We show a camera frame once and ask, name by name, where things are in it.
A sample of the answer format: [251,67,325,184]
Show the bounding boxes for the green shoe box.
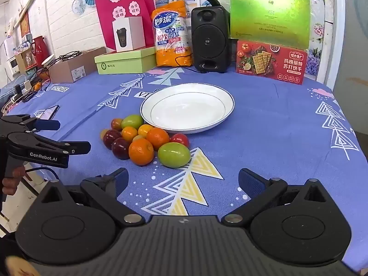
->
[94,46,157,75]

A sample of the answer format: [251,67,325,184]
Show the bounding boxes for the small blue paper fan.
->
[71,0,87,16]

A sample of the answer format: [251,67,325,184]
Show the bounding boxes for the black cables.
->
[53,50,84,64]

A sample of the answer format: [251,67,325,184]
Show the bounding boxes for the brown printed box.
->
[14,47,38,71]

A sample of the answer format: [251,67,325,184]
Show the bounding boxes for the white power strip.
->
[9,80,43,101]

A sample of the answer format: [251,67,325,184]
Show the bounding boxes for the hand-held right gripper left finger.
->
[37,167,146,227]

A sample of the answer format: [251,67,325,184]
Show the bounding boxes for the yellow-orange citrus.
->
[138,124,154,138]

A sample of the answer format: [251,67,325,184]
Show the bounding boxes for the white cup box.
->
[112,16,146,53]

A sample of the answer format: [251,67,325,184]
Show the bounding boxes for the red wall hanging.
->
[20,10,31,38]

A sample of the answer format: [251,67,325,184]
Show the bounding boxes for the magenta paper bag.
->
[92,0,157,53]

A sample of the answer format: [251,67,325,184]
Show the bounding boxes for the small orange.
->
[121,126,138,143]

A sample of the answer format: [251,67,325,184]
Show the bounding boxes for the green plum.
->
[121,114,144,130]

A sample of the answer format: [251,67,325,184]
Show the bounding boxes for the red kettle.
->
[31,35,52,66]

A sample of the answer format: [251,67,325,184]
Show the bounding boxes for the dark red plum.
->
[112,137,131,160]
[103,129,123,150]

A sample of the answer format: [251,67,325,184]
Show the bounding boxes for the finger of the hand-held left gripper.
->
[7,132,92,154]
[0,114,61,137]

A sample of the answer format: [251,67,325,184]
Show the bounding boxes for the orange snack bag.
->
[151,0,193,67]

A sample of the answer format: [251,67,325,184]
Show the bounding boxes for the red cracker box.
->
[236,40,308,85]

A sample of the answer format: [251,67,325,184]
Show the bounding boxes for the white plate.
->
[140,83,235,134]

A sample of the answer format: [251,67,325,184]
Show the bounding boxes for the black smartphone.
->
[34,105,60,120]

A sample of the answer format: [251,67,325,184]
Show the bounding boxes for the floral wall poster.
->
[198,0,325,77]

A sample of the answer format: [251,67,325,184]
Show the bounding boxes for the green gift box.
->
[229,0,311,49]

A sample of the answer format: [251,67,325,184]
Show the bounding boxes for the green apple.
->
[158,142,192,169]

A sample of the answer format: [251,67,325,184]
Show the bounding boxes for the person's left hand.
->
[1,165,33,196]

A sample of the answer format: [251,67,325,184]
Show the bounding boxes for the blue printed tablecloth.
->
[0,69,368,272]

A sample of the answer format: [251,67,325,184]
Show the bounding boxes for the red apple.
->
[170,133,190,148]

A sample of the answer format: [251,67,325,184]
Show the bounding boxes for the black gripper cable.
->
[27,167,59,181]

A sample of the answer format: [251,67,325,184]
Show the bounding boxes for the black speaker cable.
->
[175,52,207,74]

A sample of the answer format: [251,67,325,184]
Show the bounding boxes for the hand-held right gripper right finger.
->
[221,167,335,227]

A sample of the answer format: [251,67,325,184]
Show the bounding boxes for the large orange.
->
[128,138,155,166]
[146,127,170,151]

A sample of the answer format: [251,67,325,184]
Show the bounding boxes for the brown cardboard box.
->
[47,47,115,84]

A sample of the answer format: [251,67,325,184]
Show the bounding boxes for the black speaker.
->
[190,6,230,73]

